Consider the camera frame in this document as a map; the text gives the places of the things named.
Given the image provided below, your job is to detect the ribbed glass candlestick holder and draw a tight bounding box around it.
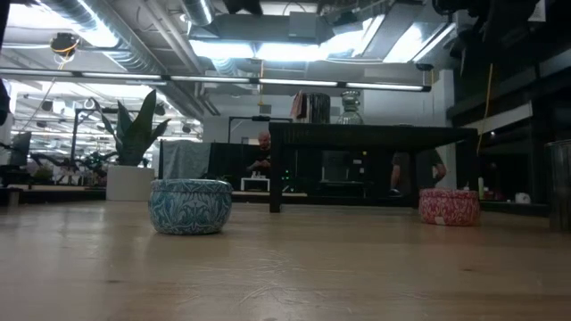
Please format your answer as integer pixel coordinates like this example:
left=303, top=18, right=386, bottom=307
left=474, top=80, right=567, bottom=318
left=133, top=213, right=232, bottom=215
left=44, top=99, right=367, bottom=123
left=336, top=90, right=365, bottom=126

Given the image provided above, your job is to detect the blue patterned candle tin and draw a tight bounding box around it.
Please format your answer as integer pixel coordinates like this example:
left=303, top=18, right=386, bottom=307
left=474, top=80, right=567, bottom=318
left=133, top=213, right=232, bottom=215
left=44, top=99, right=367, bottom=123
left=148, top=178, right=234, bottom=236

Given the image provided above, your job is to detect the pink patterned candle tin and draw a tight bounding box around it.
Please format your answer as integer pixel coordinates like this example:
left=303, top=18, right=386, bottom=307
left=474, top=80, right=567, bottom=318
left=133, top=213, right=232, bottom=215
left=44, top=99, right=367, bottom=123
left=418, top=187, right=482, bottom=227

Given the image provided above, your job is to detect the person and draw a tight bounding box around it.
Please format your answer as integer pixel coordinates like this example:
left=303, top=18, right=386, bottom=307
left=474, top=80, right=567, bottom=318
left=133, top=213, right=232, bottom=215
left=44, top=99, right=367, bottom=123
left=246, top=129, right=272, bottom=177
left=388, top=150, right=448, bottom=197

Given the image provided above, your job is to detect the black mesh riser shelf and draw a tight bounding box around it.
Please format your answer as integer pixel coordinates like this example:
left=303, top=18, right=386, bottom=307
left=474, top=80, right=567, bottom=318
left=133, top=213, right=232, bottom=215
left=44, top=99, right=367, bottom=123
left=269, top=122, right=479, bottom=214

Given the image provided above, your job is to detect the grey cloth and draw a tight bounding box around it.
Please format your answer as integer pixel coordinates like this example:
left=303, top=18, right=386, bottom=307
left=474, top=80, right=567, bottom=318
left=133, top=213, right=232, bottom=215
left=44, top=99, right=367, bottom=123
left=161, top=140, right=211, bottom=180

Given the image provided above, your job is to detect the long LED light bar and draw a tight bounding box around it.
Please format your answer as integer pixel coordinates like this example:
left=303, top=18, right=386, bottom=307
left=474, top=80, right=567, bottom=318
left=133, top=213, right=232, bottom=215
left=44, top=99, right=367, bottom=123
left=0, top=67, right=433, bottom=94

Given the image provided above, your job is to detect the snake plant in white pot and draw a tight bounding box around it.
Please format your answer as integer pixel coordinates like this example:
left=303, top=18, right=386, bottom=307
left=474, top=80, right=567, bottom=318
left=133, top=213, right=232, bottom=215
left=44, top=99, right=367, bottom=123
left=91, top=88, right=171, bottom=202

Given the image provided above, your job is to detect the hanging yellow cable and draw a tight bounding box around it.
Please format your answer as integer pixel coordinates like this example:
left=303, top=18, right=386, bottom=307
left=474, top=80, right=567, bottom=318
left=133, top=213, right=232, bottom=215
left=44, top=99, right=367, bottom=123
left=475, top=62, right=494, bottom=156

